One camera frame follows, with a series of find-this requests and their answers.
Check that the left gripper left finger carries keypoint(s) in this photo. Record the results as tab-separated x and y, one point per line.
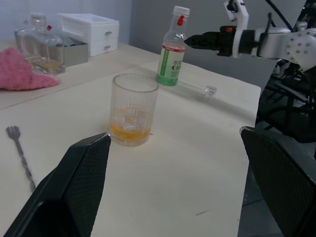
61	192

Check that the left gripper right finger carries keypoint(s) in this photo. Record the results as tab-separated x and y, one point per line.
284	182

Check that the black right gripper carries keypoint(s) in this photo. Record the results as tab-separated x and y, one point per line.
227	42

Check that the green label juice bottle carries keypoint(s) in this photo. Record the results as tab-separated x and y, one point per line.
170	66

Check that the long metal bar spoon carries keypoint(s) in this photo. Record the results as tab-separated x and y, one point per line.
13	132

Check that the glass bottle with red tag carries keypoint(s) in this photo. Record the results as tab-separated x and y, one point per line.
42	49

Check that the clear glass stopper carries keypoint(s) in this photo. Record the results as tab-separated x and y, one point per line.
210	89

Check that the ribbed glass tumbler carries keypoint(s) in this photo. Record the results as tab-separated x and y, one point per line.
133	111

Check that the white drawer box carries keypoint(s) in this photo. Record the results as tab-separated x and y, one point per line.
98	29

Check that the pink knitted cloth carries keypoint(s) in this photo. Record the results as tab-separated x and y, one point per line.
17	74

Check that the grey storage box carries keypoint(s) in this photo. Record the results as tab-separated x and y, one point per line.
76	55

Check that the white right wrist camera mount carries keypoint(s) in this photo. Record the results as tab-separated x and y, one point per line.
242	17

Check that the black support frame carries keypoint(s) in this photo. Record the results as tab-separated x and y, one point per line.
284	118

